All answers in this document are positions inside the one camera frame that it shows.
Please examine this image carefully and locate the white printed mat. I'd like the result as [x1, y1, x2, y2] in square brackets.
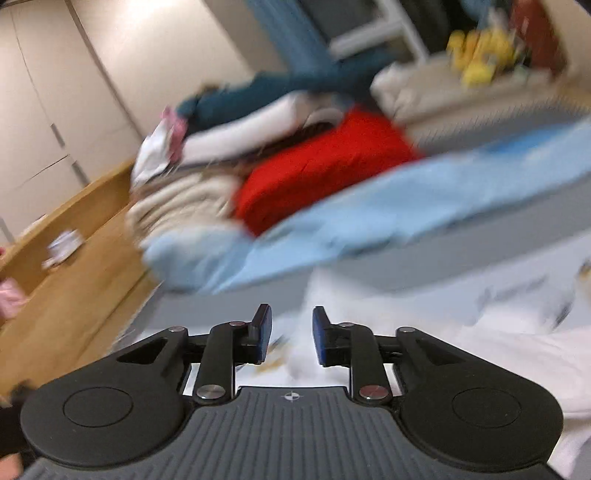
[115, 249, 591, 374]

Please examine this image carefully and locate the yellow plush toy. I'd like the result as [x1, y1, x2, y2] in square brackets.
[447, 28, 518, 88]

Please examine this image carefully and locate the blue curtain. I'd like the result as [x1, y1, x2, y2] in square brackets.
[245, 0, 345, 77]

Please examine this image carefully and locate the beige knitted cloth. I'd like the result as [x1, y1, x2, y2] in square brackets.
[127, 168, 252, 245]

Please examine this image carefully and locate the teal cloth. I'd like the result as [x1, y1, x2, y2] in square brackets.
[178, 51, 393, 134]

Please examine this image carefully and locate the pink and white cloth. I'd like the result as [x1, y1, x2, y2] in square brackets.
[130, 106, 189, 188]

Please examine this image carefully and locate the wooden bed frame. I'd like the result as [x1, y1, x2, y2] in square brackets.
[0, 159, 160, 393]

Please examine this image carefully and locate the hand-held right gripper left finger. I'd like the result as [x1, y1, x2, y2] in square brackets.
[115, 303, 274, 407]

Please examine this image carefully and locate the white garment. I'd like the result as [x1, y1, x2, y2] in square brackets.
[286, 323, 591, 480]

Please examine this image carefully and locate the red cloth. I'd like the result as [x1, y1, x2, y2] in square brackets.
[235, 107, 423, 237]

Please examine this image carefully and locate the white padded cloth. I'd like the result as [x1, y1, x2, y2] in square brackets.
[178, 90, 352, 164]

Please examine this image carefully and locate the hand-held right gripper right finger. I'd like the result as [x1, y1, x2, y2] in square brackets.
[312, 305, 468, 407]

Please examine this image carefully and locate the cream wardrobe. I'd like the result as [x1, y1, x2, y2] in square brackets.
[0, 0, 296, 241]

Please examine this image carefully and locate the small white packet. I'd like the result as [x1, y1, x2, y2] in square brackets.
[42, 230, 85, 271]

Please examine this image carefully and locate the light blue blanket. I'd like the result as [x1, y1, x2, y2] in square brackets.
[141, 122, 591, 294]

